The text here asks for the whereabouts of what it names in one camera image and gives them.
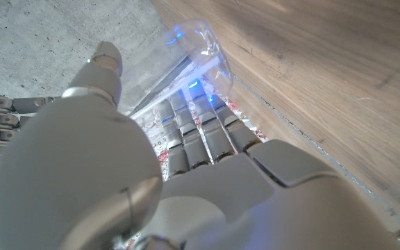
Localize black backdrop stand pole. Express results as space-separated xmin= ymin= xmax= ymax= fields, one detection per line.
xmin=128 ymin=57 xmax=192 ymax=115

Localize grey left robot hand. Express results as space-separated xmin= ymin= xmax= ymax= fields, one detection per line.
xmin=0 ymin=41 xmax=400 ymax=250

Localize floral print backdrop cloth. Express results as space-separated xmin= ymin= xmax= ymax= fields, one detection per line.
xmin=112 ymin=65 xmax=269 ymax=250

